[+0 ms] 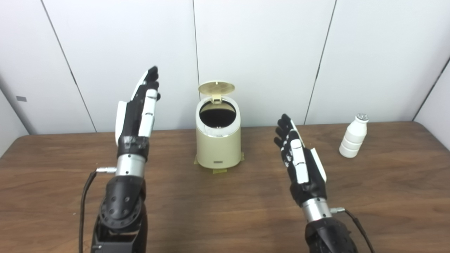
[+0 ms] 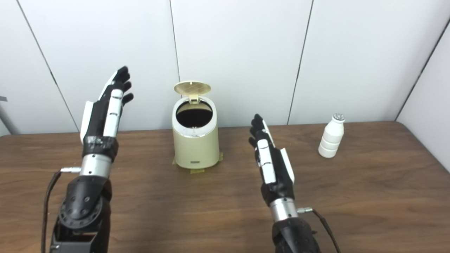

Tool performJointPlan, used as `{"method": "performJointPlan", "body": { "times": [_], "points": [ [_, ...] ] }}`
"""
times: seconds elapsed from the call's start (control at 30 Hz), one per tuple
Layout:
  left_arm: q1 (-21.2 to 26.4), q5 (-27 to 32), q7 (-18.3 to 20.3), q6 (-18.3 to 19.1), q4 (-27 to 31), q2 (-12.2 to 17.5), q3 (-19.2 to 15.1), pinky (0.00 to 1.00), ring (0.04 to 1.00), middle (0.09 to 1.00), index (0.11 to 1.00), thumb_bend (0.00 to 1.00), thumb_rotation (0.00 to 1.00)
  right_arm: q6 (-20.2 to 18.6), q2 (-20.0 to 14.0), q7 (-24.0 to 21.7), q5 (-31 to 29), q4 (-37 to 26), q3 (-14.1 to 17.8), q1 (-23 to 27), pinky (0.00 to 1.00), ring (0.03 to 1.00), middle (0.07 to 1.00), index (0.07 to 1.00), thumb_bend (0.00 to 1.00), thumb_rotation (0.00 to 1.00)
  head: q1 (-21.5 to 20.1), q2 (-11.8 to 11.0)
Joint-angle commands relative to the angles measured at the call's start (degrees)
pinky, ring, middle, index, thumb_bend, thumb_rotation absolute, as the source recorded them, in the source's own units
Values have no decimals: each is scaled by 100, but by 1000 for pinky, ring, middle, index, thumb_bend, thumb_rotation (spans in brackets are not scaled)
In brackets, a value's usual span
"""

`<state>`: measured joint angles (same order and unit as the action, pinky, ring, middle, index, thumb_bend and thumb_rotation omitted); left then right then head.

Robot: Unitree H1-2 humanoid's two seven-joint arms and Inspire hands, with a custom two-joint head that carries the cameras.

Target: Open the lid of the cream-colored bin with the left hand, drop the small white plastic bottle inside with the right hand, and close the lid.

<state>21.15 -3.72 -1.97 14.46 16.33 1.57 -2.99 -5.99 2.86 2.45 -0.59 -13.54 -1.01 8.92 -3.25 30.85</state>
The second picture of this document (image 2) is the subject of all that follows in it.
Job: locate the cream-colored round bin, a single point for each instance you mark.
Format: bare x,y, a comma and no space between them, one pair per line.
196,151

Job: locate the small white plastic bottle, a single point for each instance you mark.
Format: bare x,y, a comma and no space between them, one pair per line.
331,138

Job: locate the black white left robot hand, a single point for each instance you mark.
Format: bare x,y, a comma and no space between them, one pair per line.
96,123

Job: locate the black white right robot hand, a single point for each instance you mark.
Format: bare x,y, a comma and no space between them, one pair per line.
279,182

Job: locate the cream round bin lid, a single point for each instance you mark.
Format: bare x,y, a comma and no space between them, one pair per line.
192,88

